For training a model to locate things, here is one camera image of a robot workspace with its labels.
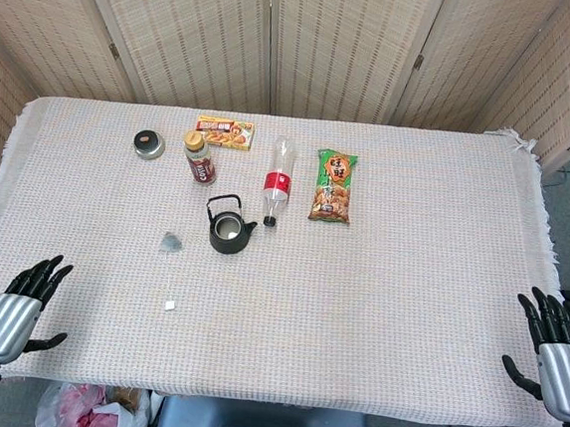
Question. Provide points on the clear plastic bag pink contents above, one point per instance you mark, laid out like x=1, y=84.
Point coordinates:
x=83, y=410

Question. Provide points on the woven folding screen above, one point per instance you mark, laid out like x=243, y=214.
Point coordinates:
x=330, y=42

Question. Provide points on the yellow curry box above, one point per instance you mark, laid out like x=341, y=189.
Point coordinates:
x=224, y=133

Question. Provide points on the clear red-label plastic bottle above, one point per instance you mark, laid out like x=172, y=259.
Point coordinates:
x=278, y=183

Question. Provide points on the beige woven tablecloth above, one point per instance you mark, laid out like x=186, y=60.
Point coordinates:
x=357, y=305

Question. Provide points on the black teapot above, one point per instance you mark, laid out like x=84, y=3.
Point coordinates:
x=224, y=246

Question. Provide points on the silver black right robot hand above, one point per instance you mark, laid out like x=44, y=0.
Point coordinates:
x=565, y=378

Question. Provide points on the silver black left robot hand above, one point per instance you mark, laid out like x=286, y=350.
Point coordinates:
x=6, y=324

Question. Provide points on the Costa coffee bottle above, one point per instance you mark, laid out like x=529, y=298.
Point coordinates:
x=201, y=166

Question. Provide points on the green snack bag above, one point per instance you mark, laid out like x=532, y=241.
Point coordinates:
x=333, y=188

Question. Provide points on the brass screen hinge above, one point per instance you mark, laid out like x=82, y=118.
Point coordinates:
x=113, y=50
x=418, y=62

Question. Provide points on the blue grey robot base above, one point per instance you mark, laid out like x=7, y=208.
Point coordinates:
x=262, y=421

